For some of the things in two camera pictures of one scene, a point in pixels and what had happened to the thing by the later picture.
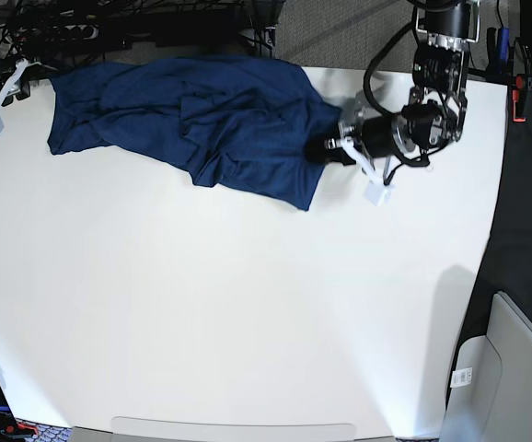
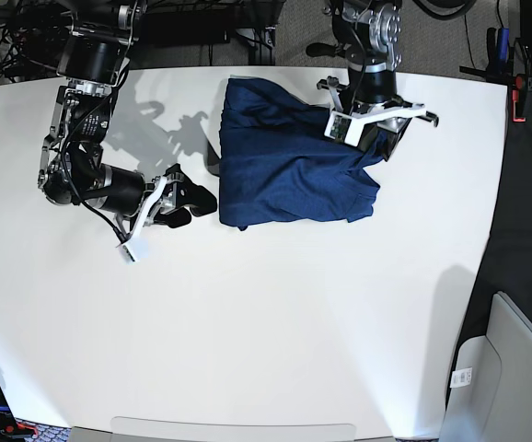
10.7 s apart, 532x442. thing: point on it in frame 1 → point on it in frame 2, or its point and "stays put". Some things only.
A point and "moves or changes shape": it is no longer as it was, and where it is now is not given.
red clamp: (518, 98) stays put
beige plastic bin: (503, 386) stays put
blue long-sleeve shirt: (238, 122) moves or changes shape
